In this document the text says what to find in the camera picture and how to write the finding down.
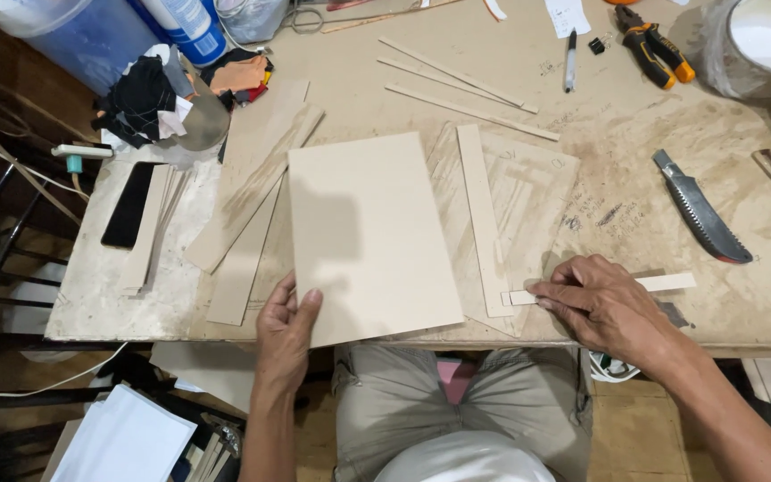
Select person's left hand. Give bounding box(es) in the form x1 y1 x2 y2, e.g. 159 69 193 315
255 271 324 397

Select person's right hand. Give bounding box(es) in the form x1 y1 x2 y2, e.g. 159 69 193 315
526 254 679 377

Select short narrow cardboard strip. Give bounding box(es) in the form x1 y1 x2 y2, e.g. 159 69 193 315
501 271 697 307

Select large beige cardboard sheet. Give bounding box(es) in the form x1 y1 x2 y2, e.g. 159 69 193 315
288 132 464 349

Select wide plain cardboard strip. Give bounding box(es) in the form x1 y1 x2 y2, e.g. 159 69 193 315
206 79 311 328

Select cardboard sheet under table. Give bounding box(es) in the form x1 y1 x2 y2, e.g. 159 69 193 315
149 341 261 415

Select scratched cardboard sheet with writing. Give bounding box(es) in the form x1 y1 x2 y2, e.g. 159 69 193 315
426 122 581 339

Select wide stained cardboard strip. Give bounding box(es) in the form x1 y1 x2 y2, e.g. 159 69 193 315
184 104 325 274

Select person's khaki trousers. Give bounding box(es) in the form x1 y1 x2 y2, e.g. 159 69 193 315
331 345 594 482

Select long beige cardboard strip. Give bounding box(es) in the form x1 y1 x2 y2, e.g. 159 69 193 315
456 124 515 319

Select pink stool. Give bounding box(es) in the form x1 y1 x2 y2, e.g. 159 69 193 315
435 357 481 407

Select stack of thin cardboard strips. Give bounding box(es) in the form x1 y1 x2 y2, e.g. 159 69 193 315
120 164 190 298

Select stack of white paper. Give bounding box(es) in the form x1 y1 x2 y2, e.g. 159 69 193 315
50 383 198 482

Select black smartphone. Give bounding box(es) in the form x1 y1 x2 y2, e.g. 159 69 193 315
100 161 160 250

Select person's white shirt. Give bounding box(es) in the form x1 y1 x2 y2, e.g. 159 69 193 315
373 430 558 482

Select grey metal cup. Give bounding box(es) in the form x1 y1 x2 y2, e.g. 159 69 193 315
173 66 232 152

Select thin wooden stick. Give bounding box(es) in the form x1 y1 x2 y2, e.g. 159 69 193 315
385 83 561 142
377 57 539 115
378 36 526 108

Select black and white marker pen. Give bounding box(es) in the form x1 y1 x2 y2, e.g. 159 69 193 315
563 28 578 94

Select black and orange pliers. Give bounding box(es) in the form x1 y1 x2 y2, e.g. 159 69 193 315
614 4 697 91

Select white charger plug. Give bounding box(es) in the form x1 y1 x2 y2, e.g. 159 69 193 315
50 142 115 175

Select pile of fabric scraps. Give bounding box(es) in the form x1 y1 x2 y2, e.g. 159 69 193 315
90 43 274 152

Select black metal rack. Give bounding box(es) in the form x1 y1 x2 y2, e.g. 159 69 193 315
0 161 85 336

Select white paper note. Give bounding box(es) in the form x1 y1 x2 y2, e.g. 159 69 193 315
545 0 593 40

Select white glue tub in plastic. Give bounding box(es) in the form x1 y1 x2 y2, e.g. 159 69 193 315
699 0 771 103

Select clear plastic bag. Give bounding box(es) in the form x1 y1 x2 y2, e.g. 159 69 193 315
214 0 290 45

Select blue and white bottle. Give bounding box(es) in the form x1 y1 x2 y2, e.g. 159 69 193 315
137 0 228 68

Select metal scissors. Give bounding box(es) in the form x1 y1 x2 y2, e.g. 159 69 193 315
284 0 427 35

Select long wooden rod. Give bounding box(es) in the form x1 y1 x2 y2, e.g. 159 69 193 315
320 0 461 35

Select blue translucent plastic container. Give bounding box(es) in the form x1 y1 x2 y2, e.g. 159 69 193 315
0 0 162 99

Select serrated knife with dark handle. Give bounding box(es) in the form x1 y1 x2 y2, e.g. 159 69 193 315
651 149 754 265

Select white cable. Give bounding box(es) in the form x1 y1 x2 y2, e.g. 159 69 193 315
0 341 130 408

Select beige power cable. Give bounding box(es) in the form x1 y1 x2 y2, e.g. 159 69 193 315
0 106 92 226

